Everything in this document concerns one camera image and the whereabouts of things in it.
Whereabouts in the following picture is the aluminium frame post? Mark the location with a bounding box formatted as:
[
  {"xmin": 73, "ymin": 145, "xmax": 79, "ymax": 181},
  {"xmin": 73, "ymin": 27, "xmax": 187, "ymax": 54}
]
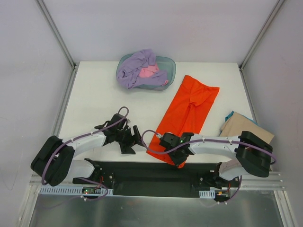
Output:
[
  {"xmin": 35, "ymin": 0, "xmax": 77, "ymax": 69},
  {"xmin": 239, "ymin": 0, "xmax": 287, "ymax": 72}
]

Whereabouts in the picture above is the pink t shirt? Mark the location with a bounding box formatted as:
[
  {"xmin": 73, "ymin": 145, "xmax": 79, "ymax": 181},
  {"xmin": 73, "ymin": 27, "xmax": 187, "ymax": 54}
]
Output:
[{"xmin": 139, "ymin": 64, "xmax": 169, "ymax": 86}]

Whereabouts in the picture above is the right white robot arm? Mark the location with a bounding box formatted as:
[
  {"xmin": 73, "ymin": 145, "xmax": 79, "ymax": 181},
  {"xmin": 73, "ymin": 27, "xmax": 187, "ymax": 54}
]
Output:
[{"xmin": 159, "ymin": 131, "xmax": 273, "ymax": 187}]

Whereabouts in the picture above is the lilac t shirt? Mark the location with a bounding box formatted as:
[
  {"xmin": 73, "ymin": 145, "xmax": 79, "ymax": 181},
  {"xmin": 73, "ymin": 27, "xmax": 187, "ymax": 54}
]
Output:
[{"xmin": 116, "ymin": 49, "xmax": 156, "ymax": 89}]

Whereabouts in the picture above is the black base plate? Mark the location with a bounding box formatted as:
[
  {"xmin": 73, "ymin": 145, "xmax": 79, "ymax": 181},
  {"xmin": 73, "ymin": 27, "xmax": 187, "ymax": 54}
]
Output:
[{"xmin": 72, "ymin": 158, "xmax": 240, "ymax": 198}]

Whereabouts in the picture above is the left slotted cable duct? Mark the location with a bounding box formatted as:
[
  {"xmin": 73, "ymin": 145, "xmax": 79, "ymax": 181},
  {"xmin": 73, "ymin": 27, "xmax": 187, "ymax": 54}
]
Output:
[{"xmin": 40, "ymin": 186, "xmax": 113, "ymax": 196}]

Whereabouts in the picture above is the right slotted cable duct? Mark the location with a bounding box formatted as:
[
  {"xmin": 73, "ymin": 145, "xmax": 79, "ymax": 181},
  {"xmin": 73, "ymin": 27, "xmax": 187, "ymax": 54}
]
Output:
[{"xmin": 199, "ymin": 190, "xmax": 215, "ymax": 199}]

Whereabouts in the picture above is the teal cloth under cardboard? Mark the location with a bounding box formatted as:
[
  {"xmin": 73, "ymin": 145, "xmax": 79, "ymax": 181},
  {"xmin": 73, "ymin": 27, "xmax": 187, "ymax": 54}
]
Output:
[{"xmin": 224, "ymin": 111, "xmax": 257, "ymax": 125}]

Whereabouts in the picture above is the teal plastic basket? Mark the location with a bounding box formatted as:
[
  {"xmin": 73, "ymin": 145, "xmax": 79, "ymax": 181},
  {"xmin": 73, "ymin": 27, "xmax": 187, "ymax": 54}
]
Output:
[{"xmin": 116, "ymin": 53, "xmax": 177, "ymax": 92}]

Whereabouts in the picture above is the front aluminium rail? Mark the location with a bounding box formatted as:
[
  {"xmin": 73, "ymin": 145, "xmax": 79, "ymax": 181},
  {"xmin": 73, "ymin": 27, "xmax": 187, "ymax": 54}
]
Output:
[{"xmin": 29, "ymin": 171, "xmax": 287, "ymax": 191}]

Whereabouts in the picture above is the left aluminium frame post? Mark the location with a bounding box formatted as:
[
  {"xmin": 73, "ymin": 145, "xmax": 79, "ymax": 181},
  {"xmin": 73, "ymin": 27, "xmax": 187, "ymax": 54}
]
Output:
[{"xmin": 35, "ymin": 0, "xmax": 77, "ymax": 69}]

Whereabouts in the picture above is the right aluminium frame post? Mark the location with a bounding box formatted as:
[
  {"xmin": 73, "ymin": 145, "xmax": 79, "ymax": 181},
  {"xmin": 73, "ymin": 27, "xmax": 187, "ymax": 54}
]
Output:
[{"xmin": 239, "ymin": 0, "xmax": 287, "ymax": 72}]

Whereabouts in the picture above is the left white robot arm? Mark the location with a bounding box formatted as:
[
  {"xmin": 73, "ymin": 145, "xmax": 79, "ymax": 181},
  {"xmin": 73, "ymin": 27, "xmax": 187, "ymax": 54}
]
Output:
[{"xmin": 30, "ymin": 113, "xmax": 143, "ymax": 186}]

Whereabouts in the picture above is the brown cardboard sheet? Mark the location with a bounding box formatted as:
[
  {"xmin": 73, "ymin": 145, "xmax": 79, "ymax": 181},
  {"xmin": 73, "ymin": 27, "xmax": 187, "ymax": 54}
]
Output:
[{"xmin": 220, "ymin": 112, "xmax": 274, "ymax": 144}]

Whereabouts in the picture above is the slotted cable duct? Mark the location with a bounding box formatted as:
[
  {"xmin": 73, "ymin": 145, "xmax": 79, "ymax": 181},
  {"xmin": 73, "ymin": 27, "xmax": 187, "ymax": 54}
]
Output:
[
  {"xmin": 199, "ymin": 190, "xmax": 215, "ymax": 199},
  {"xmin": 40, "ymin": 186, "xmax": 113, "ymax": 196}
]

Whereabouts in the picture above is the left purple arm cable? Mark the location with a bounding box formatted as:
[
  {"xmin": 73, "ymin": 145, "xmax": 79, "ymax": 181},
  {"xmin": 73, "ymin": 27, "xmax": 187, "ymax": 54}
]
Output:
[{"xmin": 41, "ymin": 106, "xmax": 130, "ymax": 209}]

